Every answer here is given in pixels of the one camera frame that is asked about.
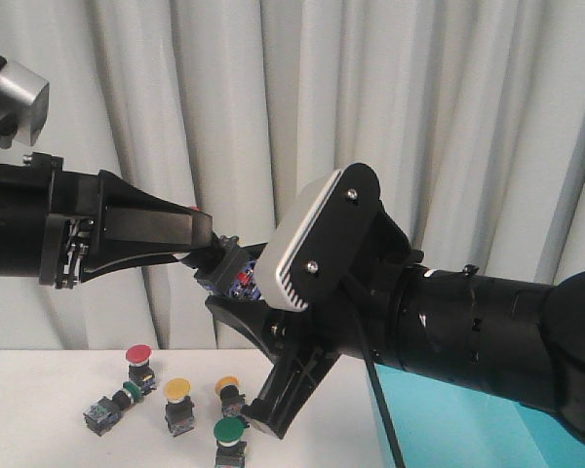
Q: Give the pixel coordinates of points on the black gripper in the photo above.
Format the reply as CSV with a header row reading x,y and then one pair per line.
x,y
304,346
82,209

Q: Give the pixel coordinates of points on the red push button front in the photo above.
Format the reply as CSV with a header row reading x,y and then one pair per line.
x,y
226,268

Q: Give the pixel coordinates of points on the red push button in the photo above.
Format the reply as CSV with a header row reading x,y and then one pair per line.
x,y
139,371
226,268

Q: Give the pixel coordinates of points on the yellow push button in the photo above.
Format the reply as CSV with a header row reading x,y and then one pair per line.
x,y
232,400
179,413

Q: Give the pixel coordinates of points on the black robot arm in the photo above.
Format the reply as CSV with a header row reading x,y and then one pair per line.
x,y
515,340
22,216

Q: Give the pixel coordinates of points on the light blue plastic box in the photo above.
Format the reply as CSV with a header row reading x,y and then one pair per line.
x,y
442,425

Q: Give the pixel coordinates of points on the yellow push button tilted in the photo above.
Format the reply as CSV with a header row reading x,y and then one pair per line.
x,y
232,400

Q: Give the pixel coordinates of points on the green push button upright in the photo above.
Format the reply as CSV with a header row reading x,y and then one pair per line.
x,y
230,448

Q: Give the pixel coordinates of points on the red push button back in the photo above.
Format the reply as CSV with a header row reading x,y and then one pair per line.
x,y
139,371

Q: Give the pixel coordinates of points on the green push button lying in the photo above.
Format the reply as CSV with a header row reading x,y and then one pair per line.
x,y
104,414

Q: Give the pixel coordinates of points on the grey pleated curtain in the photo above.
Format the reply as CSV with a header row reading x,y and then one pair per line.
x,y
472,113

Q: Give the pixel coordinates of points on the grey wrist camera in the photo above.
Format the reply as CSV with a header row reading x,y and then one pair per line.
x,y
316,242

